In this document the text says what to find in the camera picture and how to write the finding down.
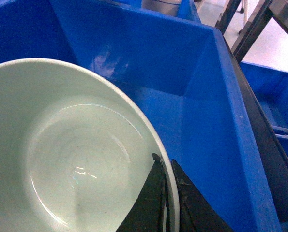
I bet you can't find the dark metal rack frame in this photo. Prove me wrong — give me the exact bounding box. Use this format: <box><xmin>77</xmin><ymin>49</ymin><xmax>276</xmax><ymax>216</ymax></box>
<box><xmin>229</xmin><ymin>0</ymin><xmax>288</xmax><ymax>230</ymax></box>

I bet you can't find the pale green bowl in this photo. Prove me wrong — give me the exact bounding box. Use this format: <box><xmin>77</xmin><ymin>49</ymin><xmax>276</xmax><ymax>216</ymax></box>
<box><xmin>0</xmin><ymin>58</ymin><xmax>180</xmax><ymax>232</ymax></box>

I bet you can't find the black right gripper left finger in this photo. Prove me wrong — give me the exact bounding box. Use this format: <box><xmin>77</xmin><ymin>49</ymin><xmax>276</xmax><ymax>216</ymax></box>
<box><xmin>117</xmin><ymin>153</ymin><xmax>167</xmax><ymax>232</ymax></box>

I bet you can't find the blue bin holding bowl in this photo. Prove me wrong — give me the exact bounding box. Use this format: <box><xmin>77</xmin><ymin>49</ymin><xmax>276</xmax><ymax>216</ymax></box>
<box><xmin>0</xmin><ymin>0</ymin><xmax>281</xmax><ymax>232</ymax></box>

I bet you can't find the lower blue bin right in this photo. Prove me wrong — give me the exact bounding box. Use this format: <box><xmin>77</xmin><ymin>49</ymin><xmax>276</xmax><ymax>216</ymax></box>
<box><xmin>240</xmin><ymin>62</ymin><xmax>288</xmax><ymax>157</ymax></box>

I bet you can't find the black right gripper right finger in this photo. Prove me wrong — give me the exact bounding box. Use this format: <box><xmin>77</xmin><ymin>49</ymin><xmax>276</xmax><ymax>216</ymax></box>
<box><xmin>171</xmin><ymin>159</ymin><xmax>232</xmax><ymax>232</ymax></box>

